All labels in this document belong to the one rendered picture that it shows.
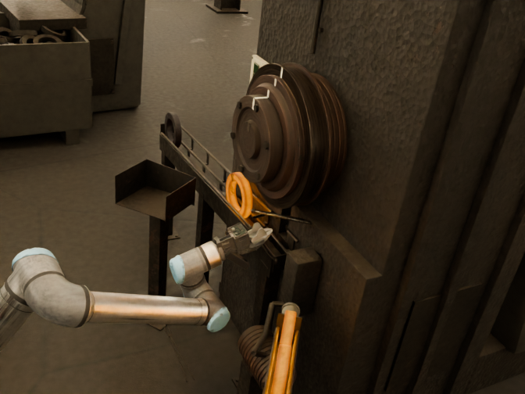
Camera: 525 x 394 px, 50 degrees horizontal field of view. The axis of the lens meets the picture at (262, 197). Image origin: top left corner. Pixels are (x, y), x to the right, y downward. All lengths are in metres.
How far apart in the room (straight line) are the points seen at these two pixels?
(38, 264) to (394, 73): 1.09
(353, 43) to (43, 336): 1.81
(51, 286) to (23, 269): 0.12
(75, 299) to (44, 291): 0.08
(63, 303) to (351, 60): 1.05
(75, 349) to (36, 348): 0.16
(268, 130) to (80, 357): 1.38
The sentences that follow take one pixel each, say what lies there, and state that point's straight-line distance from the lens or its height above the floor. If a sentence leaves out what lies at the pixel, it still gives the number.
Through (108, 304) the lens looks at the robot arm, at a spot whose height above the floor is 0.76.
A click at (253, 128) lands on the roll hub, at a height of 1.17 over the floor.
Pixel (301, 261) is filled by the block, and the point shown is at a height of 0.80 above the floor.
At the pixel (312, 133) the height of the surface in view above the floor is 1.22.
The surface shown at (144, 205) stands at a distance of 2.39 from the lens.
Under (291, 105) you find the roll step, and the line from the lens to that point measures 1.67.
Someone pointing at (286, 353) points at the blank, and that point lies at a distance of 1.49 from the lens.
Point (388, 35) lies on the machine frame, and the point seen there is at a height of 1.52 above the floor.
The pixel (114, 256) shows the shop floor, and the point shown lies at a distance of 3.09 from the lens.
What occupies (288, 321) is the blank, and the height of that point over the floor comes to 0.78.
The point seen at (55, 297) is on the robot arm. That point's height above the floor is 0.83.
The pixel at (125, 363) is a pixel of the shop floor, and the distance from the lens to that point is 2.53.
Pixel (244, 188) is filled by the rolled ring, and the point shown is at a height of 0.81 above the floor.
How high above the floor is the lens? 1.85
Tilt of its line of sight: 30 degrees down
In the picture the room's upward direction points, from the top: 8 degrees clockwise
